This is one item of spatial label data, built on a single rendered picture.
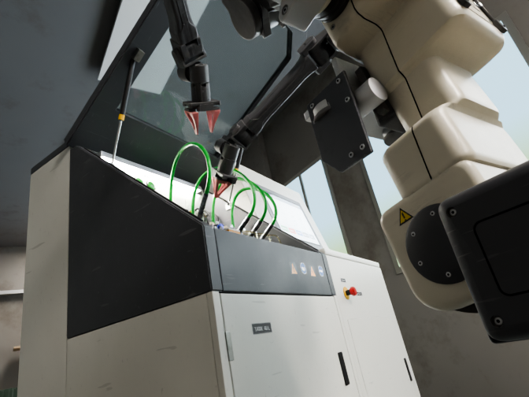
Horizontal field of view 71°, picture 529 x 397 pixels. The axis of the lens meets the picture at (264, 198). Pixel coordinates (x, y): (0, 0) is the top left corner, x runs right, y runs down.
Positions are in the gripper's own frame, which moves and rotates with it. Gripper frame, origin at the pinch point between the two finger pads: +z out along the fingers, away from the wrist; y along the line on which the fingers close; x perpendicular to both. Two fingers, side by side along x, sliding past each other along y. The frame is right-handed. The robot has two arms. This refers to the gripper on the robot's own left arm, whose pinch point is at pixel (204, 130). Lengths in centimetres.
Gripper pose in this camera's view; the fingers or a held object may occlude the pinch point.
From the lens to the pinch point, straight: 120.5
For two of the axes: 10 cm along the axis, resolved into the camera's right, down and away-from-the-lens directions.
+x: 5.3, 3.1, -7.9
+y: -8.5, 2.2, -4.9
